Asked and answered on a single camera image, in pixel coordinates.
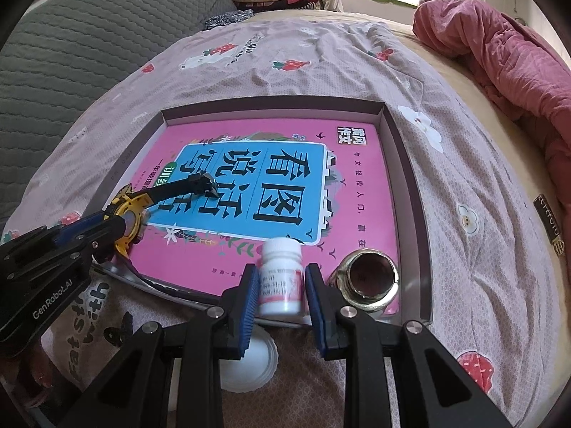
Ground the yellow and black wristwatch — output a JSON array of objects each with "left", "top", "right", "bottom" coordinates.
[{"left": 102, "top": 175, "right": 219, "bottom": 259}]

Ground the pink quilt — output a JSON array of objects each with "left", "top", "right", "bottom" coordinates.
[{"left": 413, "top": 0, "right": 571, "bottom": 188}]

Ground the dark patterned cloth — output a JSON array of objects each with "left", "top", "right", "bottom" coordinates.
[{"left": 205, "top": 9, "right": 255, "bottom": 32}]

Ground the beige bed sheet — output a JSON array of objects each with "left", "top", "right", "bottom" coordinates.
[{"left": 250, "top": 6, "right": 571, "bottom": 366}]

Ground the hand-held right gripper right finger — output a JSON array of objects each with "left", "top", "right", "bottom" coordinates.
[{"left": 304, "top": 263, "right": 514, "bottom": 428}]

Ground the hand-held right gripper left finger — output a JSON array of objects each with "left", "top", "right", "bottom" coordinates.
[{"left": 58, "top": 264, "right": 260, "bottom": 428}]

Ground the shallow brown cardboard box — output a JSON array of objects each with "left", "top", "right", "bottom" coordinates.
[{"left": 96, "top": 97, "right": 434, "bottom": 327}]

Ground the white ribbed bottle cap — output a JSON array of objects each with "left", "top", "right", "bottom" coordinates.
[{"left": 218, "top": 334, "right": 279, "bottom": 393}]

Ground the pink and blue book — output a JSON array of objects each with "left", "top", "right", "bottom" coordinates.
[{"left": 117, "top": 118, "right": 400, "bottom": 317}]

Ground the grey quilted headboard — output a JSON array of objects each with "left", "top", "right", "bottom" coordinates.
[{"left": 0, "top": 0, "right": 237, "bottom": 228}]

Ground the small white pill bottle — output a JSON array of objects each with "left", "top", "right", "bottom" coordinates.
[{"left": 258, "top": 237, "right": 304, "bottom": 317}]

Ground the small black clip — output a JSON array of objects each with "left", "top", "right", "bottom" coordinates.
[{"left": 103, "top": 312, "right": 135, "bottom": 344}]

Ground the pink strawberry printed blanket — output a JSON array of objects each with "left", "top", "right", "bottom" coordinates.
[{"left": 0, "top": 20, "right": 549, "bottom": 428}]

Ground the black mattress label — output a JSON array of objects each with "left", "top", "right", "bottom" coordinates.
[{"left": 533, "top": 194, "right": 565, "bottom": 255}]

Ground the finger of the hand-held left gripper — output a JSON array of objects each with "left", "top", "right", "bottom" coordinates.
[
  {"left": 89, "top": 226, "right": 135, "bottom": 262},
  {"left": 54, "top": 212, "right": 131, "bottom": 244}
]

